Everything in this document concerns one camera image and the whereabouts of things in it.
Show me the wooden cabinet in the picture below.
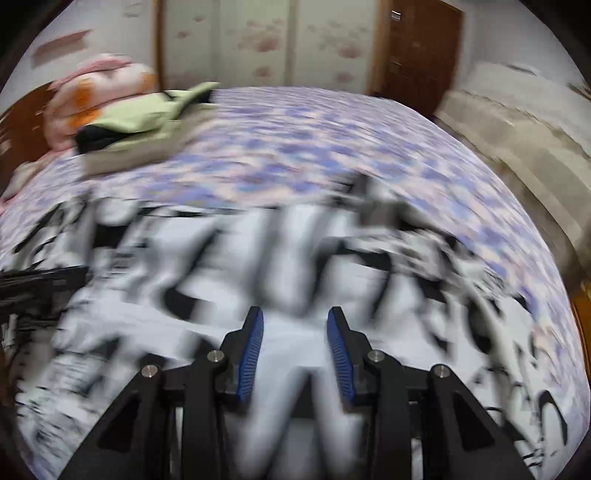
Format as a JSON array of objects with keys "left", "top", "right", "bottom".
[{"left": 571, "top": 284, "right": 591, "bottom": 340}]

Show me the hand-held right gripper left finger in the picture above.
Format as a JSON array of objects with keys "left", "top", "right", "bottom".
[{"left": 60, "top": 306, "right": 265, "bottom": 480}]

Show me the purple floral bedsheet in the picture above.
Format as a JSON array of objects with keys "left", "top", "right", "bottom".
[{"left": 0, "top": 85, "right": 579, "bottom": 480}]

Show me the pink blanket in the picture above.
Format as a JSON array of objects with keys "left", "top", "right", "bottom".
[{"left": 0, "top": 159, "right": 44, "bottom": 210}]

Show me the black garment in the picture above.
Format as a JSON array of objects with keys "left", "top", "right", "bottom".
[{"left": 76, "top": 124, "right": 131, "bottom": 155}]

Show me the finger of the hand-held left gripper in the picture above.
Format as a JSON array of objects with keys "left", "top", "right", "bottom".
[
  {"left": 0, "top": 265, "right": 89, "bottom": 297},
  {"left": 0, "top": 295, "right": 70, "bottom": 325}
]

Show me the beige folded garment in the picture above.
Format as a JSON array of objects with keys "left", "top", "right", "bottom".
[{"left": 82, "top": 105, "right": 219, "bottom": 177}]

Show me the floral wardrobe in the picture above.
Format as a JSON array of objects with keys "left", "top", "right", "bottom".
[{"left": 154, "top": 0, "right": 385, "bottom": 95}]

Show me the white black-printed shirt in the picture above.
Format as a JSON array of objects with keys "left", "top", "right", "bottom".
[{"left": 0, "top": 173, "right": 574, "bottom": 480}]

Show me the beige covered furniture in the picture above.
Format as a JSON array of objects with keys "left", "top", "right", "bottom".
[{"left": 433, "top": 60, "right": 591, "bottom": 261}]

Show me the pink orange quilt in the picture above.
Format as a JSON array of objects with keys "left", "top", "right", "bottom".
[{"left": 44, "top": 52, "right": 158, "bottom": 153}]

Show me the pink wall sticker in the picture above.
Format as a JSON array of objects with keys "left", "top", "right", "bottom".
[{"left": 31, "top": 29, "right": 94, "bottom": 66}]

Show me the brown wooden headboard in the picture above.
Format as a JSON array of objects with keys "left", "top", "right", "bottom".
[{"left": 0, "top": 83, "right": 63, "bottom": 197}]

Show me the light green garment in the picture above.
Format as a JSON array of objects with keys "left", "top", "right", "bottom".
[{"left": 91, "top": 82, "right": 221, "bottom": 149}]

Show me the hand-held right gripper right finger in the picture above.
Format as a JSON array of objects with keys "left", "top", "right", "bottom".
[{"left": 325, "top": 306, "right": 532, "bottom": 480}]

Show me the brown wooden door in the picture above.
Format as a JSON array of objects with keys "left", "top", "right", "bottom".
[{"left": 367, "top": 0, "right": 465, "bottom": 118}]

